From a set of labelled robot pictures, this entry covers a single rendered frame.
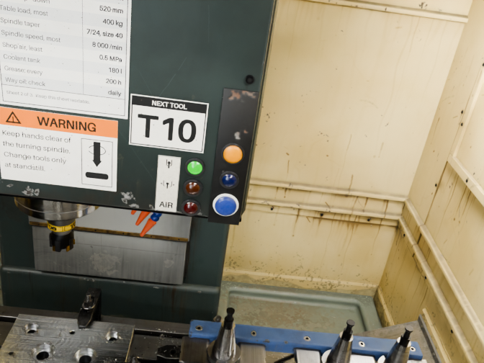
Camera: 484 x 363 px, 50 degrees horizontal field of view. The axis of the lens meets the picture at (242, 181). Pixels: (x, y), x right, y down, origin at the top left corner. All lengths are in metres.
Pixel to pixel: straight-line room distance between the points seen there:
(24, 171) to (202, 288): 1.03
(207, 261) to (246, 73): 1.05
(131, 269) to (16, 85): 1.02
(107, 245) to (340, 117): 0.87
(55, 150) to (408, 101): 1.34
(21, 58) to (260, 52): 0.29
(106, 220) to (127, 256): 0.14
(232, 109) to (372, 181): 1.32
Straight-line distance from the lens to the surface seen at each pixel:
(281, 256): 2.07
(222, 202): 0.72
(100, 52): 0.67
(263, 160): 1.84
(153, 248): 1.58
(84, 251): 1.64
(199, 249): 1.61
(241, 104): 0.66
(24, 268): 1.77
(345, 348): 1.02
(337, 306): 2.20
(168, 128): 0.68
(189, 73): 0.65
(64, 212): 0.94
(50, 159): 0.74
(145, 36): 0.65
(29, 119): 0.72
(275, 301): 2.14
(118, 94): 0.68
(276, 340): 1.07
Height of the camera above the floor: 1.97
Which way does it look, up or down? 28 degrees down
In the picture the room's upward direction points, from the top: 9 degrees clockwise
